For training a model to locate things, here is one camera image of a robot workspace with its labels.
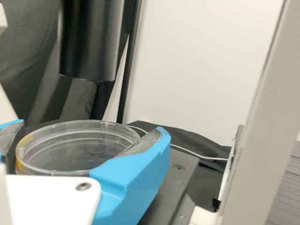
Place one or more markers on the cream microscope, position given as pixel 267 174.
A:
pixel 269 117

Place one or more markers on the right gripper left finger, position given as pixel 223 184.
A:
pixel 9 133

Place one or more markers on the petri dish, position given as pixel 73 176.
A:
pixel 70 150

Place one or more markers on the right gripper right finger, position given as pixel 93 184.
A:
pixel 131 178

